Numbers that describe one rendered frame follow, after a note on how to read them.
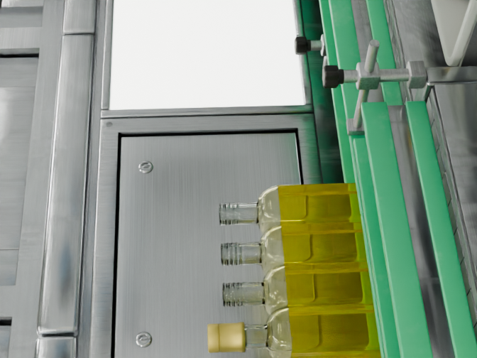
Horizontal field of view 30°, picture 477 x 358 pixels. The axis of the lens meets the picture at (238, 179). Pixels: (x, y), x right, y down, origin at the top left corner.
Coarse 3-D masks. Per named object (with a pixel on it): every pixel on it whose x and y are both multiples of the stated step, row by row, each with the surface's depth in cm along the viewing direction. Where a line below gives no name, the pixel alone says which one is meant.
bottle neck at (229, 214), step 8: (224, 208) 115; (232, 208) 115; (240, 208) 115; (248, 208) 115; (224, 216) 115; (232, 216) 115; (240, 216) 115; (248, 216) 115; (224, 224) 116; (240, 224) 116
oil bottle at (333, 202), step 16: (272, 192) 115; (288, 192) 115; (304, 192) 115; (320, 192) 115; (336, 192) 115; (352, 192) 115; (256, 208) 115; (272, 208) 113; (288, 208) 113; (304, 208) 113; (320, 208) 113; (336, 208) 114; (352, 208) 114; (256, 224) 116; (272, 224) 114
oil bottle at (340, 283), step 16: (272, 272) 109; (288, 272) 108; (304, 272) 108; (320, 272) 108; (336, 272) 109; (352, 272) 109; (272, 288) 108; (288, 288) 107; (304, 288) 107; (320, 288) 107; (336, 288) 107; (352, 288) 107; (368, 288) 107; (272, 304) 107; (288, 304) 106; (304, 304) 107; (320, 304) 107
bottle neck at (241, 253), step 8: (224, 248) 112; (232, 248) 112; (240, 248) 112; (248, 248) 112; (256, 248) 112; (224, 256) 112; (232, 256) 112; (240, 256) 112; (248, 256) 112; (256, 256) 112; (224, 264) 112; (232, 264) 112; (240, 264) 113; (248, 264) 113; (256, 264) 113
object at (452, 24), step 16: (432, 0) 122; (448, 0) 121; (464, 0) 121; (448, 16) 119; (464, 16) 108; (448, 32) 118; (464, 32) 108; (448, 48) 116; (464, 48) 112; (448, 64) 115
